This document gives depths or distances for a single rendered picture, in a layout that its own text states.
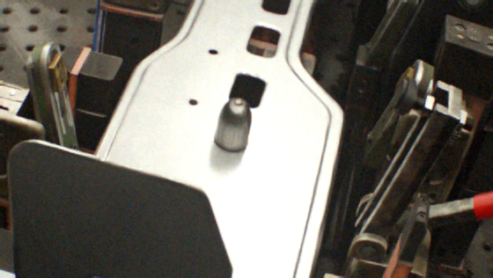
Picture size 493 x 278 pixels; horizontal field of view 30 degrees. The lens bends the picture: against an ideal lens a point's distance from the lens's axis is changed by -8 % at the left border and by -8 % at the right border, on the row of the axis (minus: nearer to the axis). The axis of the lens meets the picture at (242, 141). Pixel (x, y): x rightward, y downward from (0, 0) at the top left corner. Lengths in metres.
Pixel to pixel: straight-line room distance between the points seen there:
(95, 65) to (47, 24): 0.54
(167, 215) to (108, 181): 0.03
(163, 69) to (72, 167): 0.58
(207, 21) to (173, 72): 0.10
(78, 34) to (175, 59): 0.53
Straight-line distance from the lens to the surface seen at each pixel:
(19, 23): 1.55
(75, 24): 1.55
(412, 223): 0.64
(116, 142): 0.92
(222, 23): 1.07
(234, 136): 0.91
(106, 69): 1.01
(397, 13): 1.03
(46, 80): 0.83
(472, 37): 0.96
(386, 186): 0.78
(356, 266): 0.80
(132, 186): 0.43
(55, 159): 0.43
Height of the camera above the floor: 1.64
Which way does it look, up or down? 43 degrees down
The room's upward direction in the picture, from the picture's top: 12 degrees clockwise
